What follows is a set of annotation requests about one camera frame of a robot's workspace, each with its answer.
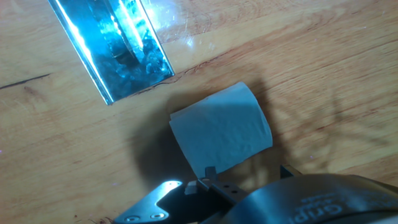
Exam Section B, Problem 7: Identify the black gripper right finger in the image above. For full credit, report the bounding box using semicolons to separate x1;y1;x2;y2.
279;164;302;180

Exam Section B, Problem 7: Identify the white toilet paper roll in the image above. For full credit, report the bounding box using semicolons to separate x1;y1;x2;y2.
169;82;274;179

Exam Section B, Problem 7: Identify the shiny metal toilet paper holder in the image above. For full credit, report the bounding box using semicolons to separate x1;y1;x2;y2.
47;0;176;106

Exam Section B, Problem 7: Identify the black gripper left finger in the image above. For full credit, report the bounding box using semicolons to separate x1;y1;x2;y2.
112;166;249;224

